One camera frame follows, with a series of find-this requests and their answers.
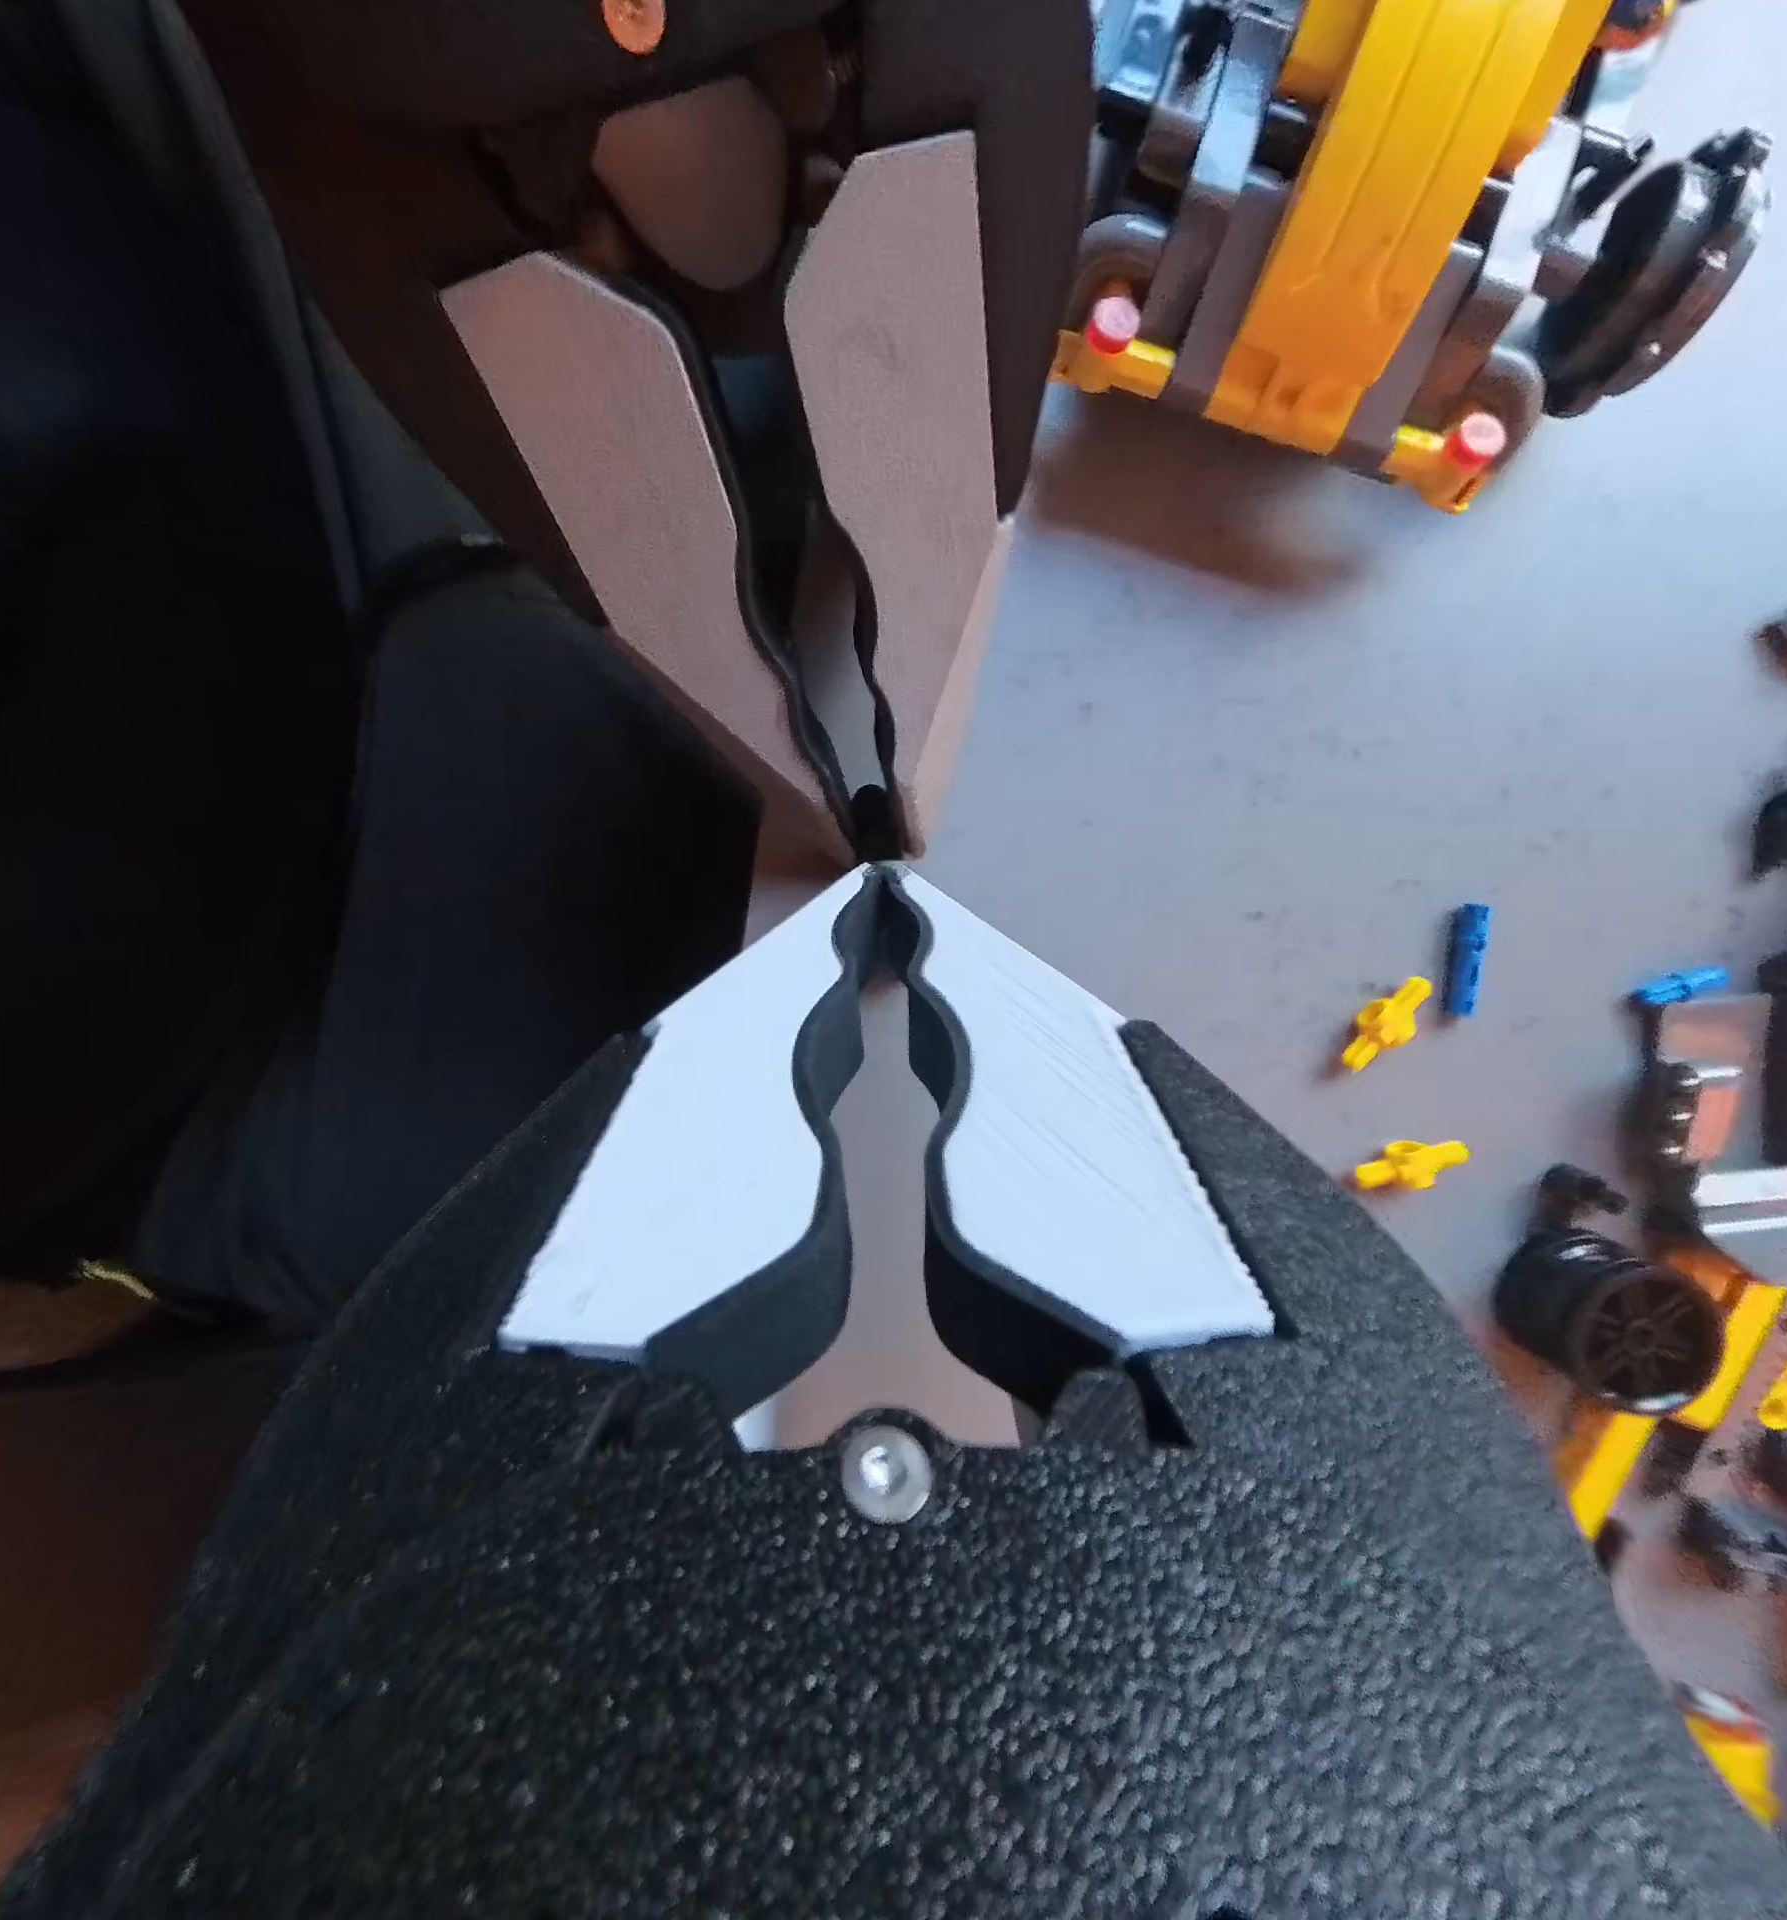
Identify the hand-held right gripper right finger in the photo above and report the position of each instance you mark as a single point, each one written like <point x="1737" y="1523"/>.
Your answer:
<point x="1088" y="1167"/>

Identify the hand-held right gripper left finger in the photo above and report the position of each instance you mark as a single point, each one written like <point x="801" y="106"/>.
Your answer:
<point x="680" y="1167"/>

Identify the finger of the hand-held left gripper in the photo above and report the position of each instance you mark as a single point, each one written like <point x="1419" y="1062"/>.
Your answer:
<point x="608" y="451"/>
<point x="910" y="374"/>

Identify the yellow toy connector pin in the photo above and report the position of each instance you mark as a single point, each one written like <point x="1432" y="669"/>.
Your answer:
<point x="1414" y="1163"/>
<point x="1387" y="1023"/>

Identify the grey desk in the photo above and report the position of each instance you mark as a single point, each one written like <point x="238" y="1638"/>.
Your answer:
<point x="1286" y="719"/>

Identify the person's left hand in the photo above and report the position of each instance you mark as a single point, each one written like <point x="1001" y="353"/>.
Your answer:
<point x="680" y="182"/>

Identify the person's dark pants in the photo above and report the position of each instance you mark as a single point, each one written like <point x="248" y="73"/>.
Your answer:
<point x="533" y="975"/>

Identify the yellow toy brick car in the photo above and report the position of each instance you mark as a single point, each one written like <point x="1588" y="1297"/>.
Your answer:
<point x="1356" y="225"/>

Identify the black angled toy connector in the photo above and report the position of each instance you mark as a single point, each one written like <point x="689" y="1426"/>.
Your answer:
<point x="1573" y="1195"/>

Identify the person's black jacket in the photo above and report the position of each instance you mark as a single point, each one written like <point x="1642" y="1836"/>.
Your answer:
<point x="83" y="601"/>

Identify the black spoked toy wheel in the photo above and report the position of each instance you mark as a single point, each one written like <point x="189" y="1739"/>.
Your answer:
<point x="1614" y="1318"/>

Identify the light blue toy axle pin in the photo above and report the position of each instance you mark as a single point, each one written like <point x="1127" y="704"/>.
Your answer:
<point x="1679" y="986"/>

